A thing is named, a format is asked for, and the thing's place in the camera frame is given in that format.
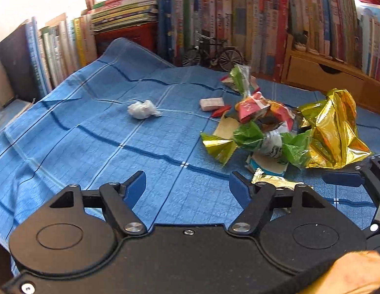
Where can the clear wrapper with green print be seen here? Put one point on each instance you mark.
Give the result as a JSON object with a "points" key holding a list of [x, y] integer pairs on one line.
{"points": [[239, 78]]}

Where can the pale gold snack packet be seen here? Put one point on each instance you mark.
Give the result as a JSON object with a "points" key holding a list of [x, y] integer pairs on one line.
{"points": [[279, 184]]}

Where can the row of books on organizer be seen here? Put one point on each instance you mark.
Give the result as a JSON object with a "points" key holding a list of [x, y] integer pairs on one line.
{"points": [[337, 18]]}

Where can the blue checked cloth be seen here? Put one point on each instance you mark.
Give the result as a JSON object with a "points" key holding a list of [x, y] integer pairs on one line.
{"points": [[116, 147]]}

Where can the large dark blue book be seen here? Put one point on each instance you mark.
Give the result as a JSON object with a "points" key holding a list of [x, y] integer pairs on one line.
{"points": [[12, 64]]}

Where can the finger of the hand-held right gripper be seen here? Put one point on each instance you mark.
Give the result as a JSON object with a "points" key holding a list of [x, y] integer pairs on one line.
{"points": [[343, 180]]}

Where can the pink eraser block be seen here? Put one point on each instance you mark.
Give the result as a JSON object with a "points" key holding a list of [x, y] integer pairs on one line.
{"points": [[211, 103]]}

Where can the wooden drawer organizer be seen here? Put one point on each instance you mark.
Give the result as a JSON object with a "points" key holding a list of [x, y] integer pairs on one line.
{"points": [[324, 73]]}

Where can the miniature bicycle model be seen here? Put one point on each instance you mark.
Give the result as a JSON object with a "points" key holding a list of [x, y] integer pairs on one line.
{"points": [[230, 58]]}

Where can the white blue packet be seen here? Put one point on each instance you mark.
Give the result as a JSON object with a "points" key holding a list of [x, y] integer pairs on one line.
{"points": [[266, 167]]}

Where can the orange white snack wrapper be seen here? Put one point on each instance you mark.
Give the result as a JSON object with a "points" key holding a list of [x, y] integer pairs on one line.
{"points": [[283, 115]]}

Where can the red box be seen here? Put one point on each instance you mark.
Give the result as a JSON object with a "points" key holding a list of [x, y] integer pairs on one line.
{"points": [[125, 39]]}

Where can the pink white snack wrapper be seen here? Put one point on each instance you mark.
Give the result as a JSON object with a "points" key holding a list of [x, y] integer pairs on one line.
{"points": [[252, 105]]}

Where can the crumpled white tissue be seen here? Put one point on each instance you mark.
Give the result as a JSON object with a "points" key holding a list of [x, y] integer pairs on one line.
{"points": [[141, 109]]}

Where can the gold green candy wrapper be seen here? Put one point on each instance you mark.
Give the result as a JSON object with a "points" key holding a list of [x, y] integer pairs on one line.
{"points": [[219, 148]]}

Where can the row of thin upright books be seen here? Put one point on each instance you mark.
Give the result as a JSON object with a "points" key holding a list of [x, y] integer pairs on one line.
{"points": [[55, 55]]}

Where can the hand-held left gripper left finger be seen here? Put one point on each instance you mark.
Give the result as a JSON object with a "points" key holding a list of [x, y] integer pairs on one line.
{"points": [[136, 186]]}

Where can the yellow chip piece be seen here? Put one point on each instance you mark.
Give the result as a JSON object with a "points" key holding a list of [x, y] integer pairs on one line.
{"points": [[226, 127]]}

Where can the long row of upright books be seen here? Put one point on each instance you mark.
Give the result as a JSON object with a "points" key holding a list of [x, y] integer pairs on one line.
{"points": [[223, 21]]}

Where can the light blue flat booklet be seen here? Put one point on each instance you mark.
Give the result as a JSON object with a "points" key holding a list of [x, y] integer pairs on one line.
{"points": [[9, 111]]}

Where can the large gold foil wrapper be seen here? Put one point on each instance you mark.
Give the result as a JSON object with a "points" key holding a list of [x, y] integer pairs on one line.
{"points": [[334, 134]]}

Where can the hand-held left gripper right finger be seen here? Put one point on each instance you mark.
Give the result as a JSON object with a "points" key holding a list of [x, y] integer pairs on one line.
{"points": [[239, 186]]}

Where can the small red wrapper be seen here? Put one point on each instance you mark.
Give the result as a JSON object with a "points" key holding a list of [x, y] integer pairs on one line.
{"points": [[220, 111]]}

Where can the person's right hand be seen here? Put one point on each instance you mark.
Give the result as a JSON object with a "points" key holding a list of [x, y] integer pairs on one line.
{"points": [[358, 272]]}

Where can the stack of flat books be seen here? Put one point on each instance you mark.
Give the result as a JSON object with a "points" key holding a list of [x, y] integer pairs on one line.
{"points": [[122, 9]]}

